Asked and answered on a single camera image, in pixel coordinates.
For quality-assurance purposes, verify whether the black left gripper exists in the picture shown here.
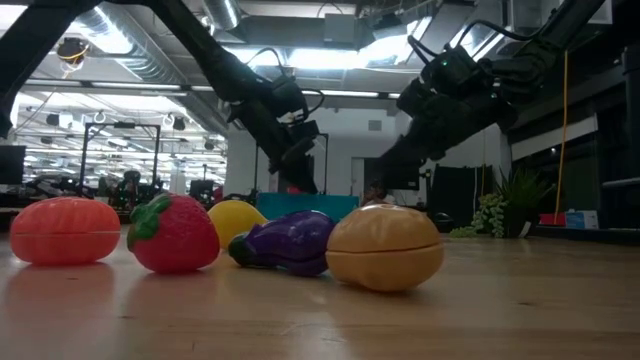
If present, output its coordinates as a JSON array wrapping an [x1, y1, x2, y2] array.
[[225, 84, 322, 196]]

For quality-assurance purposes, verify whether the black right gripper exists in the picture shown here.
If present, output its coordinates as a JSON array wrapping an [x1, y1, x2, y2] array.
[[378, 78, 520, 175]]

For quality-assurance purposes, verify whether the yellow toy lemon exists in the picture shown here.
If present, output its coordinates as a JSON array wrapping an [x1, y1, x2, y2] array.
[[207, 199, 270, 251]]

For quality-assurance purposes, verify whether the tan toy potato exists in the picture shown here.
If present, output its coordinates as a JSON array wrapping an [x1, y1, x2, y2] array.
[[325, 203, 445, 294]]

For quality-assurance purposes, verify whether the blue plastic tub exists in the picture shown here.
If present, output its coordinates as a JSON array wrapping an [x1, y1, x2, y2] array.
[[255, 192, 361, 225]]

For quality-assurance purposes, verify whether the black panel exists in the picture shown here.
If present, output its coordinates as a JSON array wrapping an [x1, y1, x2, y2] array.
[[430, 163, 494, 224]]

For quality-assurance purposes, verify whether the person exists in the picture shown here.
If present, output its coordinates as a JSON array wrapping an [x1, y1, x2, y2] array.
[[112, 169, 151, 209], [362, 179, 396, 207]]

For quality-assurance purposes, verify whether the purple toy eggplant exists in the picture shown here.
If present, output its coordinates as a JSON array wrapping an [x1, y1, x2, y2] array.
[[228, 209, 338, 278]]

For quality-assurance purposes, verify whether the ceiling light tube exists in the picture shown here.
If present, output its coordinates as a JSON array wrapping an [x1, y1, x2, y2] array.
[[299, 88, 401, 100]]

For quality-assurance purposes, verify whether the potted succulent plant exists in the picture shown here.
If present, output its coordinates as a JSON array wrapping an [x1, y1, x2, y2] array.
[[449, 167, 556, 240]]

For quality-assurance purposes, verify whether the large red toy strawberry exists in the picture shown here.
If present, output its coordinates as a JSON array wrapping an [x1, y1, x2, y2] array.
[[126, 193, 222, 275]]

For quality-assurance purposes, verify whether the grey ceiling box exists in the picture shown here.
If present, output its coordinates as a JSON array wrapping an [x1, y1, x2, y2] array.
[[322, 12, 357, 45]]

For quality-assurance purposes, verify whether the blue and white box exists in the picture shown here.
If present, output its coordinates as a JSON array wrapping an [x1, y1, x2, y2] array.
[[564, 209, 600, 231]]

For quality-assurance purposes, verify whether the orange toy fruit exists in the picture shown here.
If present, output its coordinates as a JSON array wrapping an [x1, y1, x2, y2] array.
[[9, 196, 123, 267]]

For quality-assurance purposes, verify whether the dark computer monitor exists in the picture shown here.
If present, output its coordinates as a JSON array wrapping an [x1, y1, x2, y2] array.
[[0, 144, 27, 186]]

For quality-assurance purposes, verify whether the black wall monitor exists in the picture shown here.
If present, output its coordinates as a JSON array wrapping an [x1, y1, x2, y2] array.
[[378, 159, 421, 191]]

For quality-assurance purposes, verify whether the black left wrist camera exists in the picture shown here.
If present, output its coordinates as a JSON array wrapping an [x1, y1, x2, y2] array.
[[269, 73, 312, 124]]

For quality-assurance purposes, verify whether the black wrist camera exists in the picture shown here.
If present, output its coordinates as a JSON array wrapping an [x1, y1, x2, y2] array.
[[418, 43, 494, 96], [269, 73, 312, 124]]

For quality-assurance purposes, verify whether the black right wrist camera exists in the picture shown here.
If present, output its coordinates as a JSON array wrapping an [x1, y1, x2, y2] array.
[[418, 43, 494, 96]]

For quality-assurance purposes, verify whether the silver ventilation duct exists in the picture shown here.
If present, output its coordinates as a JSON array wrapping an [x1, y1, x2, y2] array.
[[202, 0, 242, 31]]

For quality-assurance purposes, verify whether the black metal frame stand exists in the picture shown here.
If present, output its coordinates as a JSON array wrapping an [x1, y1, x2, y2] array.
[[77, 121, 162, 196]]

